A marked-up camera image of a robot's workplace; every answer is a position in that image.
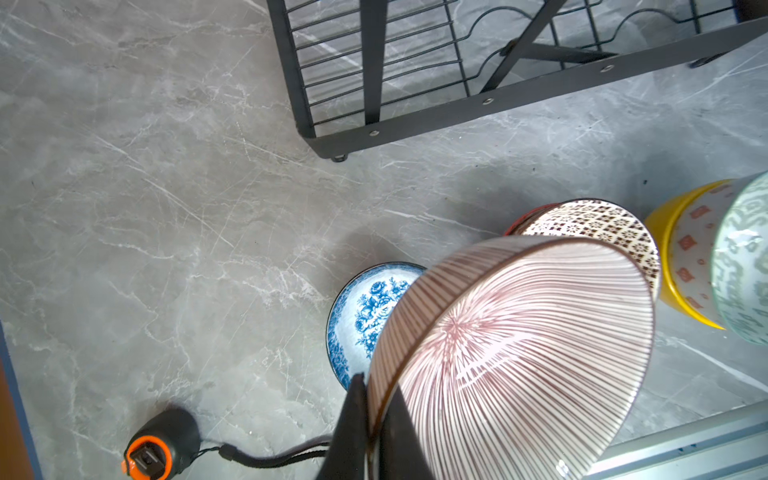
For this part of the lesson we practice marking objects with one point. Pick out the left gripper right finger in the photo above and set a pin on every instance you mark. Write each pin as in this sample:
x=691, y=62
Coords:
x=400, y=455

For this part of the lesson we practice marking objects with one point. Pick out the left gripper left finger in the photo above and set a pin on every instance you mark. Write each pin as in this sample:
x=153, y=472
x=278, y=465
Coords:
x=345, y=457

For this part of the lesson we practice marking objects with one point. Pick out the pink striped bowl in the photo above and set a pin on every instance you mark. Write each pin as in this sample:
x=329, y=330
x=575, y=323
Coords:
x=518, y=357

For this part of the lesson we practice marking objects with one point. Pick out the brown dotted bowl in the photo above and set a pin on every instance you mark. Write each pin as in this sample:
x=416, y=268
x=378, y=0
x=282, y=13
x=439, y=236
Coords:
x=601, y=220

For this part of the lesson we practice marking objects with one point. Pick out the blue floral bowl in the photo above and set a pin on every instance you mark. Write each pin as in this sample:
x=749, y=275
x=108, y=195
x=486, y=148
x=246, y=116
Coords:
x=359, y=314

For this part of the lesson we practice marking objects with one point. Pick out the orange black tape measure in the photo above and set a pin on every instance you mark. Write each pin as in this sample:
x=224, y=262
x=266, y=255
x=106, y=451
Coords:
x=171, y=442

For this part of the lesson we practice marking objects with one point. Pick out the yellow bowl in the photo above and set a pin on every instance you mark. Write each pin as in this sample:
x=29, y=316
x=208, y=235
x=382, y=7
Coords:
x=684, y=229

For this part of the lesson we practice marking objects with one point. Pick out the black wire dish rack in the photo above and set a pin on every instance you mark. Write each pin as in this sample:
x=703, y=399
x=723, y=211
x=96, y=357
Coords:
x=361, y=74

